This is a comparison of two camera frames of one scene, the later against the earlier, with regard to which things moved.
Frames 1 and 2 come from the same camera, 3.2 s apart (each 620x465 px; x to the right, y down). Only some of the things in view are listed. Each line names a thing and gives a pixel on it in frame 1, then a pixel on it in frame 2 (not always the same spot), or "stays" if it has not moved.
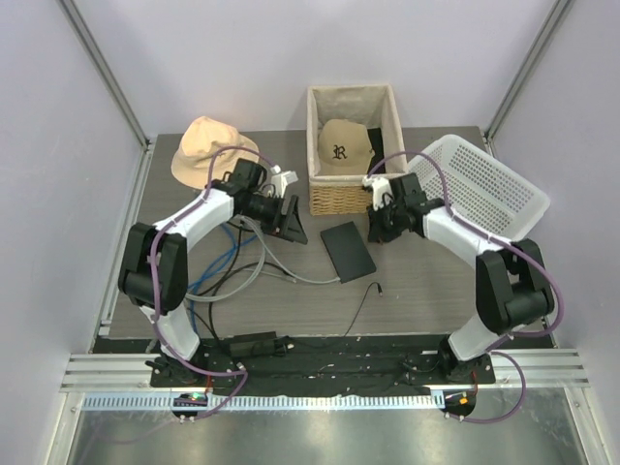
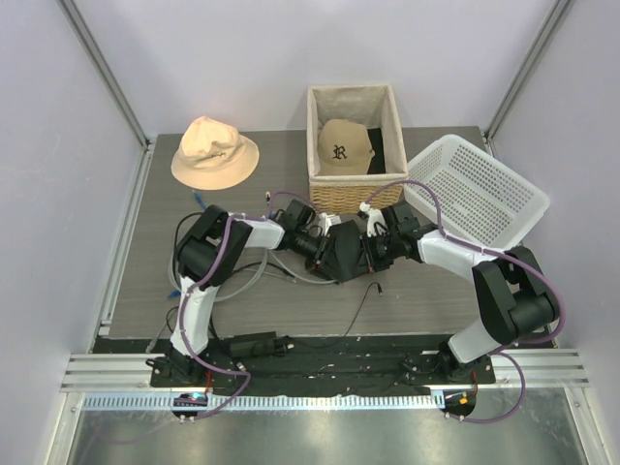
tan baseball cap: x=344 y=148 stays
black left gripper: x=292 y=229 to x=318 y=262
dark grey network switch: x=347 y=252 stays
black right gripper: x=378 y=233 to x=375 y=263
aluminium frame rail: x=561 y=368 stays
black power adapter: x=259 y=344 stays
